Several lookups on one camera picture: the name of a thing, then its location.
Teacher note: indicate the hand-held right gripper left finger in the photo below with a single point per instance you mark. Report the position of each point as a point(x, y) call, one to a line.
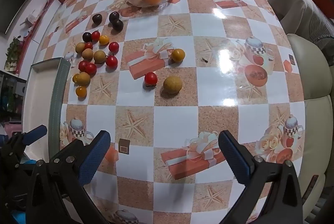
point(95, 158)

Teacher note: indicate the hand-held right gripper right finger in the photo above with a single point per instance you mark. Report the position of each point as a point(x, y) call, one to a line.
point(234, 158)

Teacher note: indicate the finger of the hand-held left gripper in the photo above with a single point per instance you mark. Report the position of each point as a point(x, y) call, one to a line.
point(35, 132)

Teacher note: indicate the white cardboard box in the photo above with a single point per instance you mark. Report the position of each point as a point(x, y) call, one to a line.
point(39, 98)

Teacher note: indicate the checkered printed tablecloth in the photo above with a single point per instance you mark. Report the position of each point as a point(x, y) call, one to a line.
point(182, 114)

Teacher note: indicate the beige leather sofa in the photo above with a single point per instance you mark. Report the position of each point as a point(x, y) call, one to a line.
point(313, 83)

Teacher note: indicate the dark purple plum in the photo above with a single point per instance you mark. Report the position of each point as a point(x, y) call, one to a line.
point(97, 19)
point(114, 16)
point(118, 25)
point(87, 36)

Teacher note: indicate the red cherry tomato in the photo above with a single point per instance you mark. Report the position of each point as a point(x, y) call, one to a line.
point(113, 47)
point(88, 45)
point(150, 78)
point(90, 68)
point(95, 35)
point(111, 60)
point(83, 65)

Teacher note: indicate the white low cabinet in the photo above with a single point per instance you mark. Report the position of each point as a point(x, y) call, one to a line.
point(31, 30)

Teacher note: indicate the tan longan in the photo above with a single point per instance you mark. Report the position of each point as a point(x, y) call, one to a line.
point(84, 78)
point(87, 53)
point(99, 56)
point(172, 84)
point(80, 47)

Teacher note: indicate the pink plastic stool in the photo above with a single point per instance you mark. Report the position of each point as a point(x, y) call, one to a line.
point(10, 126)

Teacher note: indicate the green potted plant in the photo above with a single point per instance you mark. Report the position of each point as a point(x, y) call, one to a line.
point(13, 51)

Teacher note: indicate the small white carton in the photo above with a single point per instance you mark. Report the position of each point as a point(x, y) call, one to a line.
point(31, 19)

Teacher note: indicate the yellow cherry tomato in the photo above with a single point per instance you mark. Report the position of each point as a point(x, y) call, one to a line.
point(104, 39)
point(76, 78)
point(81, 91)
point(178, 54)

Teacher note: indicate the dark display cabinet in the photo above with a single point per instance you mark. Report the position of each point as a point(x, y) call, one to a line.
point(11, 93)

